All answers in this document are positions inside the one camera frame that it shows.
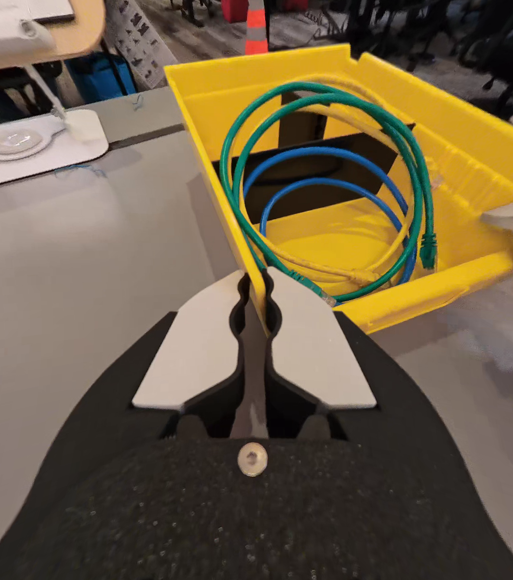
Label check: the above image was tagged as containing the black office chair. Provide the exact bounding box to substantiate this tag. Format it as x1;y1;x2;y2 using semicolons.
456;0;513;118

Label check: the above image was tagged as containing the yellow ethernet cable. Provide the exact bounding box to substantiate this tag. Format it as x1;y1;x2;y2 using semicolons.
256;77;445;286

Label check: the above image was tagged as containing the blue ethernet cable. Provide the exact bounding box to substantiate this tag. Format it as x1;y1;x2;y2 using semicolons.
243;146;419;287

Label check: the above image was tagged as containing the green ethernet cable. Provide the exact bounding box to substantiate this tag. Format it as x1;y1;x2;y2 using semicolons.
219;82;438;306

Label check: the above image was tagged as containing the yellow plastic bin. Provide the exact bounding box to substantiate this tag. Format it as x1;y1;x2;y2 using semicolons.
163;43;513;335

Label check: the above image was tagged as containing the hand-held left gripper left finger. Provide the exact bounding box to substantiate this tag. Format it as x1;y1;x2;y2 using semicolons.
132;270;244;411

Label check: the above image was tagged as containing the red box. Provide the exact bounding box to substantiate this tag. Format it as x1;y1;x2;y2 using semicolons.
220;0;249;23

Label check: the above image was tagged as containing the orange traffic cone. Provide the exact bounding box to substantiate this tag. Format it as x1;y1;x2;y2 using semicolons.
244;0;270;56

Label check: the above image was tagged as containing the white stand base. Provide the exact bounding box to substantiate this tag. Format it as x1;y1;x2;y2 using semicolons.
0;14;110;193

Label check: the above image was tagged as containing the black network switch box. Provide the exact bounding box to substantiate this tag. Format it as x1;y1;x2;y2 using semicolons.
213;122;416;223

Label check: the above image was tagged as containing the sheet with black figures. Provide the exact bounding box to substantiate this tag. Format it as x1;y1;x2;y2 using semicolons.
105;0;179;91

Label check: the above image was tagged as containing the blue bag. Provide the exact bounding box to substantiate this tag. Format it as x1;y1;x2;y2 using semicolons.
65;51;138;104

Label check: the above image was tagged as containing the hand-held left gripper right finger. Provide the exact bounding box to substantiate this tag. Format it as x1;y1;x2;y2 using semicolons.
265;266;378;411

